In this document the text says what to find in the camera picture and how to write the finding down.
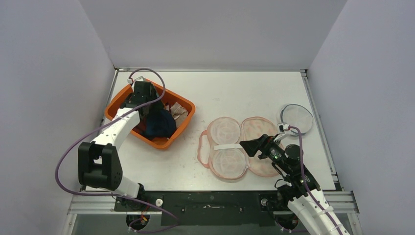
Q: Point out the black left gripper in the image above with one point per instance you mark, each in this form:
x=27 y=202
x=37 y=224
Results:
x=153 y=96

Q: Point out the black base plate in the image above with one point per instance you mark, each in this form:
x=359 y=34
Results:
x=223 y=208

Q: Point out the beige crumpled garment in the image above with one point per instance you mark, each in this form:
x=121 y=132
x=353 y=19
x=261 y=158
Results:
x=178 y=111

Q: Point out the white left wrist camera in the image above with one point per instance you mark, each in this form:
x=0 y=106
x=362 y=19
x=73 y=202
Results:
x=140 y=78

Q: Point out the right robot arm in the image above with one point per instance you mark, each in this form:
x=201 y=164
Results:
x=302 y=194

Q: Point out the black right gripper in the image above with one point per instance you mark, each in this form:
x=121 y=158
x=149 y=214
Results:
x=261 y=146

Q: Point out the floral padded bra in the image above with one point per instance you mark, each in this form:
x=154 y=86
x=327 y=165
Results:
x=220 y=151

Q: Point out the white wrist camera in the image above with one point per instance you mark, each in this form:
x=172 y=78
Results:
x=283 y=132
x=140 y=78

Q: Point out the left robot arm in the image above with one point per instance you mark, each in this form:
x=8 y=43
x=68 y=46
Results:
x=98 y=161

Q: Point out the navy blue bra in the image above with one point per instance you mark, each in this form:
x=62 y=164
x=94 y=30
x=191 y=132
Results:
x=159 y=124

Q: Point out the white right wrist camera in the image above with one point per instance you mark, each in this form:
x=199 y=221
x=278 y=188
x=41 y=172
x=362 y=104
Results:
x=283 y=132

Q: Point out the dark red bra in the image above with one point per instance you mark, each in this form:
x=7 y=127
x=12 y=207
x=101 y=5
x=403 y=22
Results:
x=140 y=128

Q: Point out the orange plastic tub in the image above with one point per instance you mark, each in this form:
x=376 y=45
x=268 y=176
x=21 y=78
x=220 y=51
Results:
x=168 y=99

